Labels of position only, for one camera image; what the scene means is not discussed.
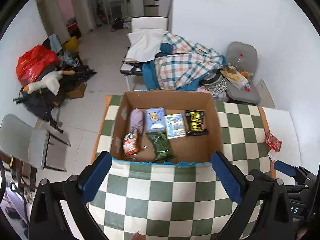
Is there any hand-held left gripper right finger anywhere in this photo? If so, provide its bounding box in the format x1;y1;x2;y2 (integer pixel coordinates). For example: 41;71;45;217
211;151;297;240

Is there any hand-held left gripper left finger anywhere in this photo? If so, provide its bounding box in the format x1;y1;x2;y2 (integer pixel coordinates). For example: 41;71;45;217
29;151;112;240

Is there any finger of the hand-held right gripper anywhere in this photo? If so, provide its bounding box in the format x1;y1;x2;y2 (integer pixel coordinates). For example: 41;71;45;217
273;160;319;188
250;169;275;181

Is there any orange snack packet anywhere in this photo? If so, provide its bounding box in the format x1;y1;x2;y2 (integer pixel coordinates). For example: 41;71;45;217
122;129;140;156

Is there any black wipes packet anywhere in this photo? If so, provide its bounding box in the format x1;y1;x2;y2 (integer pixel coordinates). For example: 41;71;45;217
184;110;209;137

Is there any purple snack packet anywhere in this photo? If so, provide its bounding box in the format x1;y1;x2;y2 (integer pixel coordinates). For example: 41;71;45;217
130;109;145;133

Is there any white city print tissue pack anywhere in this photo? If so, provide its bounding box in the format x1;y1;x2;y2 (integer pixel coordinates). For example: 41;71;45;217
165;113;187;140

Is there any green snack packet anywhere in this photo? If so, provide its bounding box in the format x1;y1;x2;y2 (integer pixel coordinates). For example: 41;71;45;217
146;131;175;163

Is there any light blue tissue pack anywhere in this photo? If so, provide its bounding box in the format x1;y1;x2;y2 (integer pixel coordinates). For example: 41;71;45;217
145;107;167;133

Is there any red snack packet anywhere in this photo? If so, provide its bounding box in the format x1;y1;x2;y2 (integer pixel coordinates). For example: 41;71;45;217
265;133;282;152

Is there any green checkered tablecloth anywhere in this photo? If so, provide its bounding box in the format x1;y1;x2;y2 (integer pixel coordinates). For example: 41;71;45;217
89;95;278;240

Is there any white board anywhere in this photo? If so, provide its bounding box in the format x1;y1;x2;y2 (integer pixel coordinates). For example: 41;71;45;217
255;79;275;107

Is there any grey folding chair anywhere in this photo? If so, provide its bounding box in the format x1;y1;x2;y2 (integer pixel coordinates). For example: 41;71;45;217
0;114;70;173

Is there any small brown cardboard box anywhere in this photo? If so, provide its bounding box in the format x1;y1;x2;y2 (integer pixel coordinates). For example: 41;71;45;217
66;82;87;98

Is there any black white patterned cloth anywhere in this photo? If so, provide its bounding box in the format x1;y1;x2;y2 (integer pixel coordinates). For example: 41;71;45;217
206;81;228;94

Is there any pile of black bags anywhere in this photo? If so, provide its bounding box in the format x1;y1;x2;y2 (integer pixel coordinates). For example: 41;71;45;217
12;50;97;133

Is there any grey striped cloth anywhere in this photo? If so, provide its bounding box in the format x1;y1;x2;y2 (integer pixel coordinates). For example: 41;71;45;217
201;74;227;87

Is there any yellow plastic bag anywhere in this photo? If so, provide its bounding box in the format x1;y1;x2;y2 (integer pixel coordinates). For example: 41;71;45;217
221;69;248;90

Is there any white goose plush toy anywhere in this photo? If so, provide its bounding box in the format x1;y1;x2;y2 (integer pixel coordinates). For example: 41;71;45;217
22;70;75;95

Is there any teal blanket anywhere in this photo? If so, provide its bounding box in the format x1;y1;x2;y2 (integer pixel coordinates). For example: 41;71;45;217
142;42;208;92

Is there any plaid blanket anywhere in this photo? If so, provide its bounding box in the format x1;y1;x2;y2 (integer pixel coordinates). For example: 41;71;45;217
154;33;224;90

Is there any grey cushioned chair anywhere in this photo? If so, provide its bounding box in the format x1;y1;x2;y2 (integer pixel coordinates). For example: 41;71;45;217
226;42;261;105

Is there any red plastic bag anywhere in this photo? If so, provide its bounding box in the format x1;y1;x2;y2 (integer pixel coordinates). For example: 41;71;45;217
16;44;59;87

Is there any yellow bucket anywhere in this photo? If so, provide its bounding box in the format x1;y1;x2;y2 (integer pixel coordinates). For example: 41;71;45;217
62;36;79;52

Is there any light blue cloth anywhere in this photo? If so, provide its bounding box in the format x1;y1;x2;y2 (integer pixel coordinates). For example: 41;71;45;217
49;34;63;53

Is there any white chair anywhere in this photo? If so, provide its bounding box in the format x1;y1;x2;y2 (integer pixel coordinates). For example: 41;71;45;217
131;17;168;32

